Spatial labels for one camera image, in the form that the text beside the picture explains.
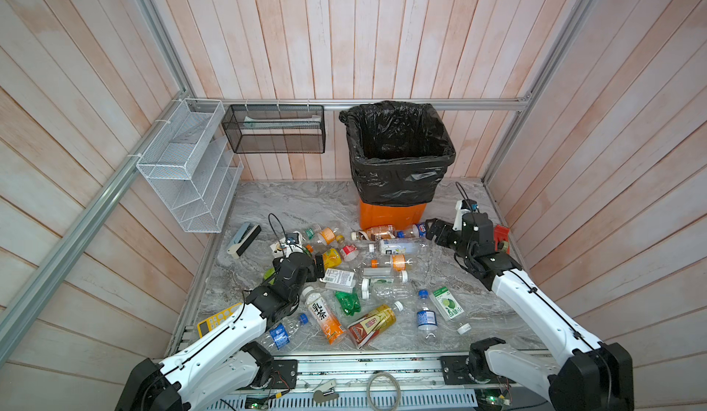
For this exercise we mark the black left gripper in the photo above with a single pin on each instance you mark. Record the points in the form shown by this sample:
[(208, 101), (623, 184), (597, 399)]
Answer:
[(319, 273)]

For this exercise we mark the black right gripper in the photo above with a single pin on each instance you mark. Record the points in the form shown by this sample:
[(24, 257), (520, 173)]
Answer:
[(441, 238)]

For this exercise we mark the green lime label bottle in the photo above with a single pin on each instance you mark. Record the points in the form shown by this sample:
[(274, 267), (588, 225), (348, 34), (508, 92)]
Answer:
[(447, 304)]

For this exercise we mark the red label yellow tea bottle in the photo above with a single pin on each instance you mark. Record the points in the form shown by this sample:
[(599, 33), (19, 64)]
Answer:
[(371, 325)]

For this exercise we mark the blue cap water bottle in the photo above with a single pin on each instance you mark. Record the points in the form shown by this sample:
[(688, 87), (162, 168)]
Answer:
[(426, 320)]

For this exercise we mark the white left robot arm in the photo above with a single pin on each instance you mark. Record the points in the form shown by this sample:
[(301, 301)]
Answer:
[(229, 357)]

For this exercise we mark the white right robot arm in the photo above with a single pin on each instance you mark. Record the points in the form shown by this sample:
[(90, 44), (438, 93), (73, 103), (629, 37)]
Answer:
[(585, 373)]

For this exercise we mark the orange trash bin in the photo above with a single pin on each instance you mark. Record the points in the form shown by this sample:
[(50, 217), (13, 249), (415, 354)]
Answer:
[(399, 217)]

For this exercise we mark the yellow orange juice bottle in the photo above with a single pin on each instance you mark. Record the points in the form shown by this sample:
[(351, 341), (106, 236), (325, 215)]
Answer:
[(332, 258)]

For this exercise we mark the orange cap clear bottle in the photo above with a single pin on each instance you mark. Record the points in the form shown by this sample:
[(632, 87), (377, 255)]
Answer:
[(317, 235)]

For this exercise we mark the white label flat bottle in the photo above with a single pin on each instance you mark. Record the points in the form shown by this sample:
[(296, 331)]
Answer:
[(339, 280)]

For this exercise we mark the red white small bottle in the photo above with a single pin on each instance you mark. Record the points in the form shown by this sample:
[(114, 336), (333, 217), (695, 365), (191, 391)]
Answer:
[(349, 252)]

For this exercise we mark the clear long label bottle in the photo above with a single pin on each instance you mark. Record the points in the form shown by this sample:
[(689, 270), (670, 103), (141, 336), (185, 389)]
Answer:
[(397, 247)]

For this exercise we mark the orange label clear bottle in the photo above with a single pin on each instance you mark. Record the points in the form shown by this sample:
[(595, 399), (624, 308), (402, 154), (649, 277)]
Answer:
[(397, 262)]

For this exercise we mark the crushed green bottle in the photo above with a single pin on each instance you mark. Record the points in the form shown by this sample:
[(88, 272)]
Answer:
[(349, 302)]

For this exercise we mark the red tape dispenser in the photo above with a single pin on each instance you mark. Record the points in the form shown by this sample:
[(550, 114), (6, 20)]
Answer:
[(502, 241)]

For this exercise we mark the small brown tea bottle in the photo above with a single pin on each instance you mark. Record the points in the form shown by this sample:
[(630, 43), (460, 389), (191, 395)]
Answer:
[(376, 233)]

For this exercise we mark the white cap clear bottle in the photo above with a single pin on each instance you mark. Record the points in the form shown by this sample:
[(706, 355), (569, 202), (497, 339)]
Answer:
[(396, 286)]

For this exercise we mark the white stapler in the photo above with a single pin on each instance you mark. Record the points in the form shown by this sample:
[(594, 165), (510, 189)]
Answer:
[(243, 238)]

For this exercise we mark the white orange tea bottle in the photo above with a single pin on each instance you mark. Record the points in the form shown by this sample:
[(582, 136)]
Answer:
[(323, 314)]

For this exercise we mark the blue label clear bottle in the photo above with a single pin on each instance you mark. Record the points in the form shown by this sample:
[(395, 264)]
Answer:
[(281, 335)]

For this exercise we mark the black trash bag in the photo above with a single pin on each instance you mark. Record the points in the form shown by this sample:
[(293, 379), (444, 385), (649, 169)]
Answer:
[(399, 152)]

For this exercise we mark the yellow calculator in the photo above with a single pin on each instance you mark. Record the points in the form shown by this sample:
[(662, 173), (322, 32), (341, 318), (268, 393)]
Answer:
[(210, 323)]

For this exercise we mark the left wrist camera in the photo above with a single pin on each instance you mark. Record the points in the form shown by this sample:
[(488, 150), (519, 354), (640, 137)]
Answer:
[(292, 243)]

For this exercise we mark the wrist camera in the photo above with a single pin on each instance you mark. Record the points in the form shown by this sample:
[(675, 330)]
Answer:
[(463, 207), (292, 243)]

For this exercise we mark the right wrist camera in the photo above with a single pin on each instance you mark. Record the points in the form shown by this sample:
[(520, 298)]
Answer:
[(463, 207)]

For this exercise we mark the black wire mesh basket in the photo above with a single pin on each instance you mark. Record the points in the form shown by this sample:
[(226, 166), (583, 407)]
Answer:
[(275, 129)]

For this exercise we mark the white wire mesh shelf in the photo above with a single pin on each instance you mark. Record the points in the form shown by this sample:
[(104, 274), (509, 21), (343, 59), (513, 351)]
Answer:
[(192, 168)]

